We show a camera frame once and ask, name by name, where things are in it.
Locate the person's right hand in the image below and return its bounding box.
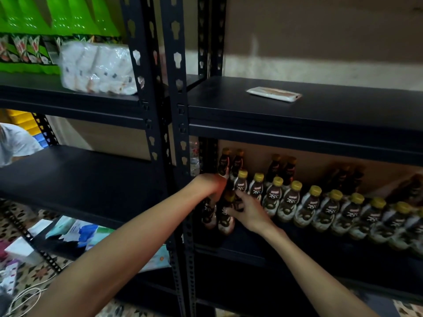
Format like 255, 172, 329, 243
225, 190, 275, 236

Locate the person's left hand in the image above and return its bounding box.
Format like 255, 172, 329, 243
188, 173, 229, 202

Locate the row of yellow-capped coffee bottles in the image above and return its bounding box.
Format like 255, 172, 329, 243
198, 147, 423, 256

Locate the black metal shelf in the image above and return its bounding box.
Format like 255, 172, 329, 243
119, 0, 423, 317
0, 69, 173, 317

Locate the person's left forearm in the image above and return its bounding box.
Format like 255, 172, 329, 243
26, 188, 212, 317

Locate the person's right forearm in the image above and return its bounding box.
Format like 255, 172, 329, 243
261, 224, 381, 317

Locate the clear water bottle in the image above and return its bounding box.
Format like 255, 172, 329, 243
190, 138, 201, 177

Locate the flat white orange packet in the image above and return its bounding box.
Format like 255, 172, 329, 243
246, 86, 304, 103

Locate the row of wet wipe packs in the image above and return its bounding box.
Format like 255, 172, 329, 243
45, 216, 171, 273

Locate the stack of white plastic packs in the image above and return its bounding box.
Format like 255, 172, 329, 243
58, 41, 143, 96

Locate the small white carton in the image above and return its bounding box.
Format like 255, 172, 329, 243
3, 236, 44, 262

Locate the yellow plastic crate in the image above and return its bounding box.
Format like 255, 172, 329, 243
5, 109, 50, 148

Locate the white power strip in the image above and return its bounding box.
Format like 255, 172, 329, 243
0, 261, 21, 295

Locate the stack of green packs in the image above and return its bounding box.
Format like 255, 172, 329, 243
0, 33, 70, 75

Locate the long white cable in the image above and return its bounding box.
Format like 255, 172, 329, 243
7, 287, 44, 317

